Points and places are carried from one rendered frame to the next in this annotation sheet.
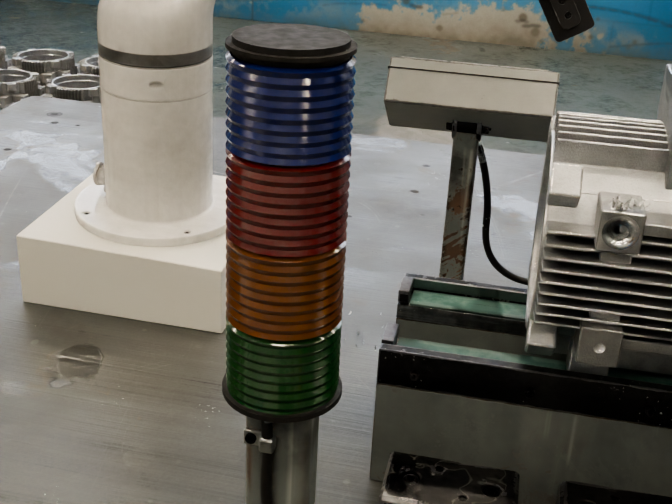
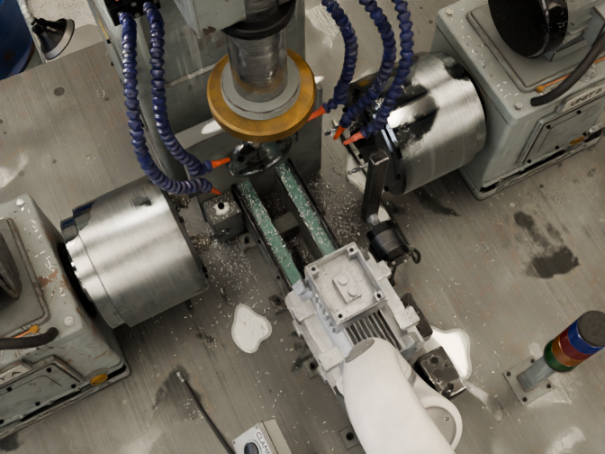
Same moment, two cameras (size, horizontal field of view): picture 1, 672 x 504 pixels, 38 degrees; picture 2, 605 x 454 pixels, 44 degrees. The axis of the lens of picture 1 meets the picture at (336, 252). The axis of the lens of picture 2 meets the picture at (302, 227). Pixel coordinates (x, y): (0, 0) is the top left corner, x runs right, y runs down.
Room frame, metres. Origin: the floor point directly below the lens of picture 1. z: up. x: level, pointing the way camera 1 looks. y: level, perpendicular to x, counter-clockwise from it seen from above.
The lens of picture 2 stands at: (0.99, -0.01, 2.38)
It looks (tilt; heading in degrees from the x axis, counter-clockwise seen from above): 67 degrees down; 234
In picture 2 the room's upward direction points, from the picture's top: 2 degrees counter-clockwise
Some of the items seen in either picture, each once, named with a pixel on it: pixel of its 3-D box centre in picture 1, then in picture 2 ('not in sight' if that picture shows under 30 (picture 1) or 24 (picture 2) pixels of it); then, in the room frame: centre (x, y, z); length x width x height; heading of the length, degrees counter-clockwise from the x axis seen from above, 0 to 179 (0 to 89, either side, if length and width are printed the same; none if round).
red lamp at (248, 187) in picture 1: (287, 191); (581, 340); (0.44, 0.02, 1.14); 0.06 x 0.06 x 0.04
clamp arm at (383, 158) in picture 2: not in sight; (374, 190); (0.52, -0.41, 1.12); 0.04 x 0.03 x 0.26; 79
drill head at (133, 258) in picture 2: not in sight; (113, 262); (0.98, -0.63, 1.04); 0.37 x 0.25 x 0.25; 169
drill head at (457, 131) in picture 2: not in sight; (423, 117); (0.30, -0.50, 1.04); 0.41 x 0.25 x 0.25; 169
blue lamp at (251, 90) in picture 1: (289, 101); (591, 332); (0.44, 0.02, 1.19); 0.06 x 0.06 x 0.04
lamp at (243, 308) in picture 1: (285, 274); (573, 346); (0.44, 0.02, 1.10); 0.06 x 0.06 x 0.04
